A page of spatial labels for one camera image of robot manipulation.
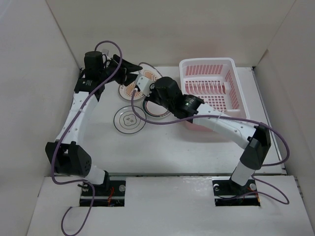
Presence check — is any purple cable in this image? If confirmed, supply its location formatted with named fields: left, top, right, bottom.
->
left=130, top=88, right=290, bottom=205
left=51, top=40, right=124, bottom=232

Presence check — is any green quatrefoil plate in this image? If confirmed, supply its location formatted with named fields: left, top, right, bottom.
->
left=113, top=106, right=146, bottom=135

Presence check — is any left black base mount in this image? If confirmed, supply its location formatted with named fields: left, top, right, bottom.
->
left=78, top=177, right=126, bottom=207

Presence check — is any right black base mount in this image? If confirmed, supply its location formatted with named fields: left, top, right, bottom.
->
left=212, top=179, right=260, bottom=207

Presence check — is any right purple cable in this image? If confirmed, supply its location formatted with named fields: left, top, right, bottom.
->
left=130, top=88, right=290, bottom=205

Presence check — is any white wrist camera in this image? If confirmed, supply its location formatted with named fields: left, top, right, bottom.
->
left=135, top=75, right=154, bottom=97
left=101, top=49, right=109, bottom=56

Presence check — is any green red ring plate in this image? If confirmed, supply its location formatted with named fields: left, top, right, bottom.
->
left=142, top=100, right=170, bottom=118

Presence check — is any orange sunburst plate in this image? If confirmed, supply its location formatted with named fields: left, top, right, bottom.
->
left=118, top=82, right=145, bottom=101
left=133, top=62, right=162, bottom=82

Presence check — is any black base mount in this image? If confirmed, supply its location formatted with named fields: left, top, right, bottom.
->
left=78, top=177, right=126, bottom=207
left=212, top=179, right=260, bottom=207

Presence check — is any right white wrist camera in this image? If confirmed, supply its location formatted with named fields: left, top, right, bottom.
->
left=135, top=75, right=154, bottom=97

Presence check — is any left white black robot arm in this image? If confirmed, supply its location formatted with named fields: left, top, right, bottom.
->
left=45, top=51, right=142, bottom=195

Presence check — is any pink white dish rack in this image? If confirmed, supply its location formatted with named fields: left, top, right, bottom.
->
left=179, top=58, right=250, bottom=119

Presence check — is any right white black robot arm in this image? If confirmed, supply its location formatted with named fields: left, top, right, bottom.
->
left=136, top=77, right=271, bottom=194

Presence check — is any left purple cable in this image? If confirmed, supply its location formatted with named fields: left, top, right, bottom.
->
left=51, top=40, right=124, bottom=232

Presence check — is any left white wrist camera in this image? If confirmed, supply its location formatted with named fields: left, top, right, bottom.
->
left=101, top=49, right=109, bottom=56

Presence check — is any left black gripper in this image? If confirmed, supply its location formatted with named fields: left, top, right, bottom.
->
left=99, top=56, right=143, bottom=86

